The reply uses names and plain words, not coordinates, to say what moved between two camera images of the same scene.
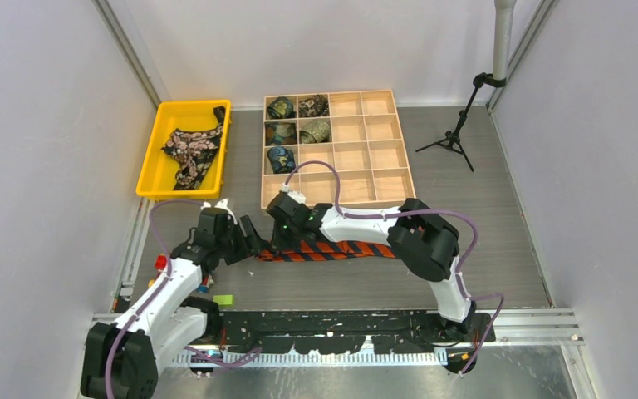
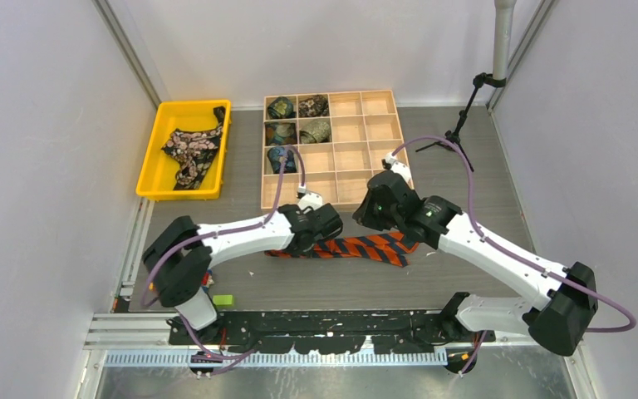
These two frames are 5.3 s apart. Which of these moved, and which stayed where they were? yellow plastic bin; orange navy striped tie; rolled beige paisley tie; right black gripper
Moved: right black gripper
Stayed: rolled beige paisley tie; orange navy striped tie; yellow plastic bin
